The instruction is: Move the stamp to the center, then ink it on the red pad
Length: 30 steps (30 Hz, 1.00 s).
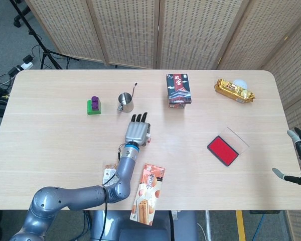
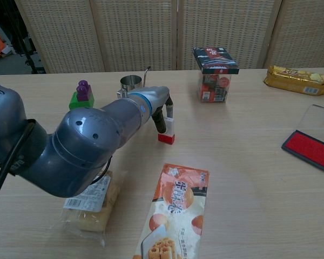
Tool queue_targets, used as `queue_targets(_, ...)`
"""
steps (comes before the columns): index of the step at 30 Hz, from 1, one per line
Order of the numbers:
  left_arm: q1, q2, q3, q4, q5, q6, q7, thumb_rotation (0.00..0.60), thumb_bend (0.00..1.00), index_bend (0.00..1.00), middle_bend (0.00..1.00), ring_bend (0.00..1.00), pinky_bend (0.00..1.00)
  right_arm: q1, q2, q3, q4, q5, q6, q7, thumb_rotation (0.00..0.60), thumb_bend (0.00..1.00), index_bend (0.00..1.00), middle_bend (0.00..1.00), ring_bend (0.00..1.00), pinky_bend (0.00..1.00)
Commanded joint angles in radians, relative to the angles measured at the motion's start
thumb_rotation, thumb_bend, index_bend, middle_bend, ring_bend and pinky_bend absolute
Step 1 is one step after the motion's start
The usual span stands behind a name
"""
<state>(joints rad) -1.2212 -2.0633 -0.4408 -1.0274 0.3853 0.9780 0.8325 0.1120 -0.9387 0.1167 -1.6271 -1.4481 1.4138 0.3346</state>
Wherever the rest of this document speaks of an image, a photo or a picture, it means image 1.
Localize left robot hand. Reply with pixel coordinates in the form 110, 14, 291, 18
124, 111, 153, 148

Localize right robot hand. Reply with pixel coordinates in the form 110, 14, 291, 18
271, 127, 301, 193

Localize stainless steel spouted pitcher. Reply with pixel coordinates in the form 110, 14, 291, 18
116, 82, 138, 113

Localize packaged bread clear wrapper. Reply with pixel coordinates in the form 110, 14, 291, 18
101, 162, 119, 187

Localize purple toy block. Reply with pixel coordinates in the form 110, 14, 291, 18
90, 95, 101, 111

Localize green toy block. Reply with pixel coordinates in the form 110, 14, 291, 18
86, 98, 103, 116

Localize clear snack box palace lid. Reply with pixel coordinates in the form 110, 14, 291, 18
166, 73, 194, 109

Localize orange egg roll bag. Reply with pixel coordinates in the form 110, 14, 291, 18
129, 163, 166, 227

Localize red ink pad clear lid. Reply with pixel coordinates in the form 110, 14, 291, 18
206, 126, 250, 167

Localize white round disc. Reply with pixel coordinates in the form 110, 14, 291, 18
231, 78, 248, 90

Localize golden biscuit packet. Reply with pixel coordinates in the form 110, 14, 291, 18
213, 78, 256, 104

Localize woven rattan folding screen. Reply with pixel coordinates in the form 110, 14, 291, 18
25, 0, 301, 241

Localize black tripod stand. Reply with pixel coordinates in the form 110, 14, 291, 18
9, 0, 79, 70

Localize power strip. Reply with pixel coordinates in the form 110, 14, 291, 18
7, 55, 35, 76

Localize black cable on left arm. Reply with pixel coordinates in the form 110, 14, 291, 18
101, 172, 116, 241

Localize blue cable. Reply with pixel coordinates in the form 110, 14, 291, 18
253, 213, 267, 241

